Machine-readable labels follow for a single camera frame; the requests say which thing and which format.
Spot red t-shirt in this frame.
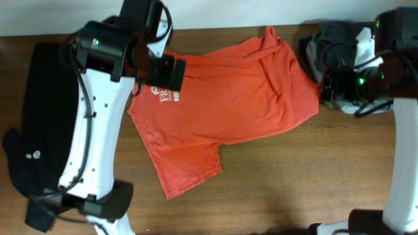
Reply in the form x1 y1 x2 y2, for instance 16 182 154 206
127 27 319 198

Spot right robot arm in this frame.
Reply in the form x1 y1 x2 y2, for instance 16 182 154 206
305 7 417 234

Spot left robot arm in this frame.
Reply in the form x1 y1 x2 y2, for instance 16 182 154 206
33 1 185 234

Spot black folded shirt white letters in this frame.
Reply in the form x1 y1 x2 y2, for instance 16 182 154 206
298 21 374 67

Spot grey folded garment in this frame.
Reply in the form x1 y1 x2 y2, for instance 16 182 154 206
300 36 393 114

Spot black garment on left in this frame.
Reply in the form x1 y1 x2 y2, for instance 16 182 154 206
3 42 78 198

